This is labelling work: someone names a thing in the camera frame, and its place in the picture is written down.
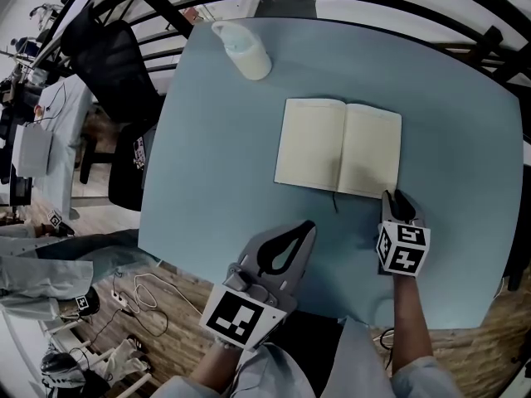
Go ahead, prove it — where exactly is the teal covered notebook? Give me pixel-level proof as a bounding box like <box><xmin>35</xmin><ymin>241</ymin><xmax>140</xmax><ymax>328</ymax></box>
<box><xmin>273</xmin><ymin>97</ymin><xmax>402</xmax><ymax>215</ymax></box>

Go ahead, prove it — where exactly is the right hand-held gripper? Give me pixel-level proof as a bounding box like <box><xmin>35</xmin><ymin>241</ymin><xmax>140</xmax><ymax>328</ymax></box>
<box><xmin>376</xmin><ymin>188</ymin><xmax>431</xmax><ymax>279</ymax></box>

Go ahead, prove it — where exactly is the person's right forearm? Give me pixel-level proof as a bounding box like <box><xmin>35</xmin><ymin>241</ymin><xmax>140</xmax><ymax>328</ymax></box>
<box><xmin>389</xmin><ymin>274</ymin><xmax>436</xmax><ymax>376</ymax></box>

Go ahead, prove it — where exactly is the white beaded bracelet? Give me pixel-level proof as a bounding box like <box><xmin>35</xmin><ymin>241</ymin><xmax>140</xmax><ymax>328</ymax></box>
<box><xmin>214</xmin><ymin>336</ymin><xmax>246</xmax><ymax>351</ymax></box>

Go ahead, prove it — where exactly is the phone with sticker case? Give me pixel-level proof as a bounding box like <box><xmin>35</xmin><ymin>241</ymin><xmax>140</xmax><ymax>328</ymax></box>
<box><xmin>132</xmin><ymin>136</ymin><xmax>148</xmax><ymax>169</ymax></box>

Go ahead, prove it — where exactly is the black box device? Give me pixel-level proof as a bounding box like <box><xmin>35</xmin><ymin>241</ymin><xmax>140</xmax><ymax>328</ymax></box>
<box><xmin>7</xmin><ymin>176</ymin><xmax>33</xmax><ymax>207</ymax></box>

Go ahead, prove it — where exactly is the person's left forearm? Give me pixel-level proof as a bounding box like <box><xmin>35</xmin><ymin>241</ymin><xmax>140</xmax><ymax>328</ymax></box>
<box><xmin>192</xmin><ymin>340</ymin><xmax>246</xmax><ymax>389</ymax></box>

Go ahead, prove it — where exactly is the white paper bag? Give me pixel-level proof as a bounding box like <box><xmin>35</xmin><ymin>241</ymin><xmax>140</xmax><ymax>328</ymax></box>
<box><xmin>11</xmin><ymin>120</ymin><xmax>54</xmax><ymax>177</ymax></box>

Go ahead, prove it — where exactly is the black mesh office chair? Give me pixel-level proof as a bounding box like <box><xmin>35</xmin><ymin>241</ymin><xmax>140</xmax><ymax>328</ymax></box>
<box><xmin>61</xmin><ymin>4</ymin><xmax>168</xmax><ymax>213</ymax></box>

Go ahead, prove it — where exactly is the white cable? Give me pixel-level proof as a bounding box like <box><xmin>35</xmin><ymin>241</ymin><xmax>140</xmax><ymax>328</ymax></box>
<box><xmin>132</xmin><ymin>271</ymin><xmax>204</xmax><ymax>319</ymax></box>

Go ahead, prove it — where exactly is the cloth-covered table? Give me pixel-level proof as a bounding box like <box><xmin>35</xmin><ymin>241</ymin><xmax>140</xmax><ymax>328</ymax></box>
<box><xmin>31</xmin><ymin>75</ymin><xmax>95</xmax><ymax>220</ymax></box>

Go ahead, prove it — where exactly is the white water bottle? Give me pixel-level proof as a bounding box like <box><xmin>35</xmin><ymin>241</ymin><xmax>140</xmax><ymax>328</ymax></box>
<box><xmin>210</xmin><ymin>20</ymin><xmax>274</xmax><ymax>81</ymax></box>

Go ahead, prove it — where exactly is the black metal railing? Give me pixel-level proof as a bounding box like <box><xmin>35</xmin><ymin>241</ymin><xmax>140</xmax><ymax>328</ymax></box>
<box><xmin>31</xmin><ymin>0</ymin><xmax>531</xmax><ymax>99</ymax></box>

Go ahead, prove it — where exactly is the person's light grey shirt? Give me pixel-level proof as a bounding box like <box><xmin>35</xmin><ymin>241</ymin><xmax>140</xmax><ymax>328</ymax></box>
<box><xmin>151</xmin><ymin>317</ymin><xmax>464</xmax><ymax>398</ymax></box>

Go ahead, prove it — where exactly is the light blue table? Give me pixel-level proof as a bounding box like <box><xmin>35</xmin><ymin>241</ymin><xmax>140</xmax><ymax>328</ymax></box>
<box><xmin>136</xmin><ymin>17</ymin><xmax>524</xmax><ymax>332</ymax></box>

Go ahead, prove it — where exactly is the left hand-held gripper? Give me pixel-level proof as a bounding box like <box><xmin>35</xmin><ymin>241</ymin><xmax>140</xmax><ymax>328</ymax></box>
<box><xmin>198</xmin><ymin>220</ymin><xmax>317</xmax><ymax>352</ymax></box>

